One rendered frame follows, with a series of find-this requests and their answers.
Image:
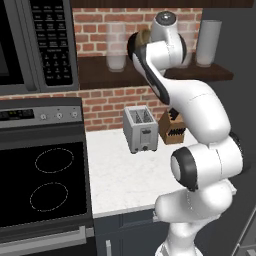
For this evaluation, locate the dark grey tall fridge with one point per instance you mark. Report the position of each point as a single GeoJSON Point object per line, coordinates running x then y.
{"type": "Point", "coordinates": [240, 110]}

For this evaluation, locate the brown round jar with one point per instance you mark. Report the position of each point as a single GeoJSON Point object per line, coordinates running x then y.
{"type": "Point", "coordinates": [144, 36]}

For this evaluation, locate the silver toaster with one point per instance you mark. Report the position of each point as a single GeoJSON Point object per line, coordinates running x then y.
{"type": "Point", "coordinates": [140, 130]}

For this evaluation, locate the wooden knife block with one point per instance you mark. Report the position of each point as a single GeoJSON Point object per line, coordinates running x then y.
{"type": "Point", "coordinates": [173, 131]}

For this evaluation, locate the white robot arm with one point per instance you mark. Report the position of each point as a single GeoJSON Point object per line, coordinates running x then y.
{"type": "Point", "coordinates": [203, 113]}

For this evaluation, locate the dark grey drawer front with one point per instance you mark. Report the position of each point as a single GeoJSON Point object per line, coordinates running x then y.
{"type": "Point", "coordinates": [140, 218]}

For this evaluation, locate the black stove with oven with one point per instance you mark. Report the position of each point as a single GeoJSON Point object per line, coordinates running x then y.
{"type": "Point", "coordinates": [43, 180]}

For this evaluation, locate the grey stove knob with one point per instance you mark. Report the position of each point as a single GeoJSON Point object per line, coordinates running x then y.
{"type": "Point", "coordinates": [74, 114]}
{"type": "Point", "coordinates": [43, 116]}
{"type": "Point", "coordinates": [59, 115]}

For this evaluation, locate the dark wooden wall shelf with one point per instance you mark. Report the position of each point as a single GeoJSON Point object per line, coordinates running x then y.
{"type": "Point", "coordinates": [103, 75]}

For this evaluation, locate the clear glass jar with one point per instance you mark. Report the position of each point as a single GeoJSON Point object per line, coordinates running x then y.
{"type": "Point", "coordinates": [116, 46]}

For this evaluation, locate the white cylinder canister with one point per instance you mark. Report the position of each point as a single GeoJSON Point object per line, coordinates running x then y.
{"type": "Point", "coordinates": [208, 41]}

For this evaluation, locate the black and grey microwave oven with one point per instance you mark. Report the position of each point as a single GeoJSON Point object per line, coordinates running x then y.
{"type": "Point", "coordinates": [20, 43]}

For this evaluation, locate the dark wooden upper cabinet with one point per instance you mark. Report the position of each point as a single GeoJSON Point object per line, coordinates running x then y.
{"type": "Point", "coordinates": [160, 3]}

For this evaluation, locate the dark grey base cabinet door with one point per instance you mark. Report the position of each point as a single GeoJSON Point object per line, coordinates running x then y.
{"type": "Point", "coordinates": [133, 241]}

